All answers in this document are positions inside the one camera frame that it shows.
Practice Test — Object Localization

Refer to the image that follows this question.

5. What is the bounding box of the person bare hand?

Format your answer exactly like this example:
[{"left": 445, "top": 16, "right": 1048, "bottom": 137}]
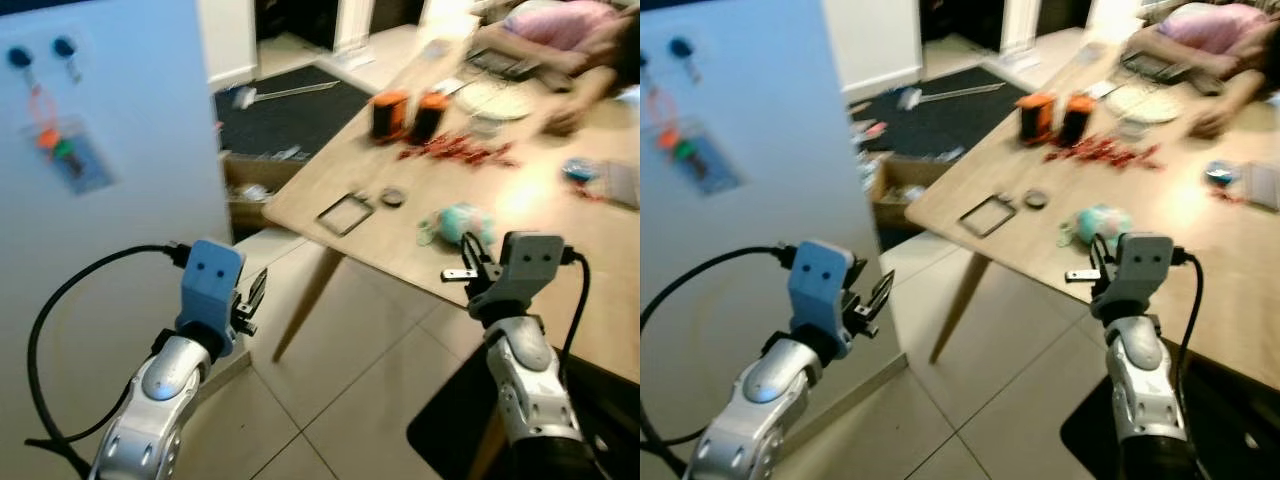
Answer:
[
  {"left": 1190, "top": 106, "right": 1233, "bottom": 139},
  {"left": 545, "top": 104, "right": 586, "bottom": 137}
]

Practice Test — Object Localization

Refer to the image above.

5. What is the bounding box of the teal soft ball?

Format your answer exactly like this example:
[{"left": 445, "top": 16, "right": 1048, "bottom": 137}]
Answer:
[
  {"left": 417, "top": 202, "right": 497, "bottom": 249},
  {"left": 1059, "top": 204, "right": 1137, "bottom": 250}
]

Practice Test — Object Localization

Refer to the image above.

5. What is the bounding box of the wooden table leg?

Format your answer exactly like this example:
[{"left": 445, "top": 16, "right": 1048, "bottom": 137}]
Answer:
[
  {"left": 271, "top": 248, "right": 347, "bottom": 364},
  {"left": 929, "top": 250, "right": 992, "bottom": 365}
]

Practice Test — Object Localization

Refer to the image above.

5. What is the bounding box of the light wooden table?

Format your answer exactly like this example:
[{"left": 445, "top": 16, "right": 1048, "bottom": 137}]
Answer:
[
  {"left": 905, "top": 15, "right": 1280, "bottom": 393},
  {"left": 262, "top": 18, "right": 641, "bottom": 387}
]

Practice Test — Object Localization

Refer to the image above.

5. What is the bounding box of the pile of red pieces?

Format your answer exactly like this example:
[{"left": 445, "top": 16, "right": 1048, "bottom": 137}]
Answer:
[
  {"left": 397, "top": 134, "right": 522, "bottom": 170},
  {"left": 1042, "top": 135, "right": 1167, "bottom": 172}
]

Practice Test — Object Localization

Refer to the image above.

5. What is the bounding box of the brown cardboard box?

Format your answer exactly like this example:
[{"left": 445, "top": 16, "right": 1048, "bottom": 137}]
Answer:
[
  {"left": 867, "top": 150, "right": 937, "bottom": 234},
  {"left": 221, "top": 150, "right": 303, "bottom": 234}
]

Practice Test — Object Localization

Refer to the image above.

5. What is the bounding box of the small blue round object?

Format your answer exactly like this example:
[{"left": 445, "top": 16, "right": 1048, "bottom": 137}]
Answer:
[
  {"left": 561, "top": 156, "right": 602, "bottom": 187},
  {"left": 1204, "top": 159, "right": 1244, "bottom": 190}
]

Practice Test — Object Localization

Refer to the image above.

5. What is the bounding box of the white round plate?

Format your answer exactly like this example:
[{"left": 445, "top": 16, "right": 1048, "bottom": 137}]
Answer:
[
  {"left": 1104, "top": 81, "right": 1182, "bottom": 126},
  {"left": 454, "top": 79, "right": 537, "bottom": 123}
]

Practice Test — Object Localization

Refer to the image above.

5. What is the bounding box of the grey flat pouch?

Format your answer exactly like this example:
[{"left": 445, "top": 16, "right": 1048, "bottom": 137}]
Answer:
[
  {"left": 1244, "top": 162, "right": 1280, "bottom": 212},
  {"left": 599, "top": 160, "right": 641, "bottom": 210}
]

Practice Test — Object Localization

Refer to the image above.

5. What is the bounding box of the black floor rug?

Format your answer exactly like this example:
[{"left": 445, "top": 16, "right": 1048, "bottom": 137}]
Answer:
[
  {"left": 214, "top": 65, "right": 377, "bottom": 163},
  {"left": 850, "top": 65, "right": 1037, "bottom": 163}
]

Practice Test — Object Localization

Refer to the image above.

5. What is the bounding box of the clear plastic card pouch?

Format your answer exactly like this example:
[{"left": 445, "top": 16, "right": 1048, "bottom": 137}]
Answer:
[
  {"left": 672, "top": 124, "right": 744, "bottom": 197},
  {"left": 45, "top": 120, "right": 117, "bottom": 197}
]

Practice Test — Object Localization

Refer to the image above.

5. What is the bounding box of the black keyboard device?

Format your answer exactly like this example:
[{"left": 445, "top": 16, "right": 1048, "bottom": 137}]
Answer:
[
  {"left": 467, "top": 47, "right": 547, "bottom": 83},
  {"left": 1119, "top": 49, "right": 1197, "bottom": 85}
]

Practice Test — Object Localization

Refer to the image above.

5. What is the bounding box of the green key with orange loop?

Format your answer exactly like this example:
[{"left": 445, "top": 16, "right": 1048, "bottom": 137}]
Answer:
[
  {"left": 25, "top": 85, "right": 79, "bottom": 163},
  {"left": 648, "top": 88, "right": 701, "bottom": 165}
]

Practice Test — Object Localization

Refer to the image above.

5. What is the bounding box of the person in pink shirt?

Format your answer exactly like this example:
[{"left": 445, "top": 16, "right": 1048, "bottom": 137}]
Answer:
[
  {"left": 1148, "top": 0, "right": 1280, "bottom": 56},
  {"left": 498, "top": 0, "right": 641, "bottom": 56}
]

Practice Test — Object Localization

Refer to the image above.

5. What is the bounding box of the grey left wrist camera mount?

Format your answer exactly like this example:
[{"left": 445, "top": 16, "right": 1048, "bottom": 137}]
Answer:
[
  {"left": 786, "top": 239, "right": 857, "bottom": 361},
  {"left": 177, "top": 239, "right": 247, "bottom": 358}
]

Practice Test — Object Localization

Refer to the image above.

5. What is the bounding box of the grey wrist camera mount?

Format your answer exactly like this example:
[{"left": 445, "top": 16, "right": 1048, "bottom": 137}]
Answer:
[
  {"left": 1090, "top": 231, "right": 1177, "bottom": 323},
  {"left": 786, "top": 239, "right": 857, "bottom": 361},
  {"left": 469, "top": 231, "right": 567, "bottom": 323},
  {"left": 177, "top": 239, "right": 247, "bottom": 358}
]

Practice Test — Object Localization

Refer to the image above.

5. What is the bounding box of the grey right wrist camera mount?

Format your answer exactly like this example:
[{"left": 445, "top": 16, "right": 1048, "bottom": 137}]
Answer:
[
  {"left": 469, "top": 231, "right": 567, "bottom": 323},
  {"left": 1090, "top": 231, "right": 1177, "bottom": 323}
]

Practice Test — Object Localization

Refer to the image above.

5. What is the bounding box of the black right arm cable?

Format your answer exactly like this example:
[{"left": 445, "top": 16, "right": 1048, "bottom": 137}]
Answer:
[
  {"left": 1172, "top": 249, "right": 1207, "bottom": 401},
  {"left": 558, "top": 249, "right": 593, "bottom": 386}
]

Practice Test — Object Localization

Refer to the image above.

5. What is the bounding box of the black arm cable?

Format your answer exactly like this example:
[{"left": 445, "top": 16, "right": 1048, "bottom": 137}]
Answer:
[
  {"left": 558, "top": 249, "right": 593, "bottom": 386},
  {"left": 640, "top": 245, "right": 801, "bottom": 477},
  {"left": 1172, "top": 249, "right": 1207, "bottom": 401},
  {"left": 25, "top": 243, "right": 191, "bottom": 476}
]

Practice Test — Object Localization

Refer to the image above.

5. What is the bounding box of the black square frame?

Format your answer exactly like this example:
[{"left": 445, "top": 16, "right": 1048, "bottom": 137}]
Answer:
[
  {"left": 959, "top": 195, "right": 1020, "bottom": 240},
  {"left": 316, "top": 194, "right": 377, "bottom": 239}
]

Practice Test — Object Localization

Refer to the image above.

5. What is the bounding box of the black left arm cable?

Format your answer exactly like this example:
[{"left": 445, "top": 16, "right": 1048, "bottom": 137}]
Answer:
[
  {"left": 640, "top": 245, "right": 801, "bottom": 477},
  {"left": 25, "top": 243, "right": 191, "bottom": 476}
]

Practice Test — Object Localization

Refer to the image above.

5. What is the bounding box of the white long-handled tool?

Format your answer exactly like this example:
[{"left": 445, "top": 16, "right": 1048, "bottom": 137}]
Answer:
[
  {"left": 894, "top": 81, "right": 1007, "bottom": 110},
  {"left": 231, "top": 81, "right": 342, "bottom": 110}
]

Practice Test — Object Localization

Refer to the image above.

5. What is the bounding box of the white door frame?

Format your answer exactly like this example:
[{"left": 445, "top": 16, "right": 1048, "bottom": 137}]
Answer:
[
  {"left": 334, "top": 0, "right": 377, "bottom": 57},
  {"left": 999, "top": 0, "right": 1042, "bottom": 57}
]

